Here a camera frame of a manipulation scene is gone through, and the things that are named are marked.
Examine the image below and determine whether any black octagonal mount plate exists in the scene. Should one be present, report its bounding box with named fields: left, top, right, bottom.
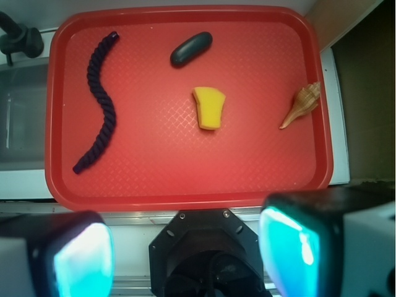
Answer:
left=148, top=209, right=271, bottom=296

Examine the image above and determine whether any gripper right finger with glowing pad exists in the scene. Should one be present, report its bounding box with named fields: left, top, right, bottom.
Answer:
left=258, top=185, right=395, bottom=296

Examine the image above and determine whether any stainless steel sink basin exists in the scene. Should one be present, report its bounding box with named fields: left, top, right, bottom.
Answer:
left=1, top=58, right=49, bottom=171

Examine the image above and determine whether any tan conch seashell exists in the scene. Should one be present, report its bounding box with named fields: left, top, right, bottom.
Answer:
left=279, top=82, right=321, bottom=129

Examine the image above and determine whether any dark green plastic pickle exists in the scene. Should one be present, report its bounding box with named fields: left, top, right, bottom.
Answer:
left=170, top=32, right=213, bottom=67

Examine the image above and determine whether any red plastic tray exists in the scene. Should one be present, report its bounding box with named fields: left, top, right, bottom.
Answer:
left=45, top=6, right=334, bottom=212

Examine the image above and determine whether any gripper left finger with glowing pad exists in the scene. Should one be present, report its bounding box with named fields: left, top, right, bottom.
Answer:
left=1, top=211, right=115, bottom=296

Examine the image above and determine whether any yellow sponge piece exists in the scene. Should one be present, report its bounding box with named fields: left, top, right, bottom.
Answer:
left=192, top=87, right=226, bottom=130

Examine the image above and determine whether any dark purple rope piece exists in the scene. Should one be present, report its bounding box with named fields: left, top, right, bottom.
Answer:
left=72, top=31, right=121, bottom=175

